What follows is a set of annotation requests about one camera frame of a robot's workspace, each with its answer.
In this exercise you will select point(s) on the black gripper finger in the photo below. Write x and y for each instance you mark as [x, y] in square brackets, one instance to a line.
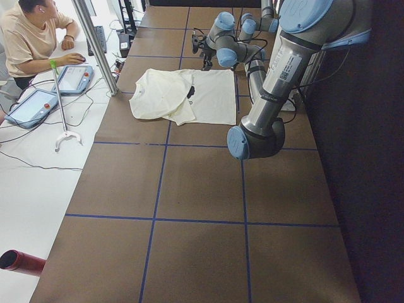
[207, 65]

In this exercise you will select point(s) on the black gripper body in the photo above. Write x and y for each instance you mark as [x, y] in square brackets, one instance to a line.
[207, 56]

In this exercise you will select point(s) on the cream long-sleeve cat shirt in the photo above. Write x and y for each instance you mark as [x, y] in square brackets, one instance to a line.
[185, 96]

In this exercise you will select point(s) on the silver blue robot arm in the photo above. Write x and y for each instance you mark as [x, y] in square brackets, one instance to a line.
[265, 23]
[305, 28]

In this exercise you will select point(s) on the black small box on desk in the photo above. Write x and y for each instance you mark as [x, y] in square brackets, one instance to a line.
[124, 44]

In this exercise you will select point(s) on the black keyboard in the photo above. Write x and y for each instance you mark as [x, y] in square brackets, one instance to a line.
[100, 35]

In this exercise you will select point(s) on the far blue teach pendant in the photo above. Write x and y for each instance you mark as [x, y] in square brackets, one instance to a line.
[74, 79]

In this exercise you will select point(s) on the blue teach pendant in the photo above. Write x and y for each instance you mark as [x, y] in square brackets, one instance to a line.
[74, 79]
[33, 109]

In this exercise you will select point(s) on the long reacher grabber tool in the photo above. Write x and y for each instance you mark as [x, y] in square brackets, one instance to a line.
[66, 134]

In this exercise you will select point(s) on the near blue teach pendant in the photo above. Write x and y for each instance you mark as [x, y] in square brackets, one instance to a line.
[33, 109]

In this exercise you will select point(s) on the seated person in beige shirt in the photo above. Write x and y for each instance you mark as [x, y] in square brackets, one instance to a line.
[29, 32]

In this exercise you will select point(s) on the red cylinder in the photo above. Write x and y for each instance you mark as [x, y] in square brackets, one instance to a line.
[22, 262]

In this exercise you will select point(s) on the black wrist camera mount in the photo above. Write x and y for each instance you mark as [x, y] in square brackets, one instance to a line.
[198, 39]

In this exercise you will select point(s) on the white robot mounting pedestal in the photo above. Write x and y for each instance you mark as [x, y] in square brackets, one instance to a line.
[292, 103]

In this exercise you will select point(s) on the aluminium frame post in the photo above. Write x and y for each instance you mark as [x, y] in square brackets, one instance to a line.
[88, 28]

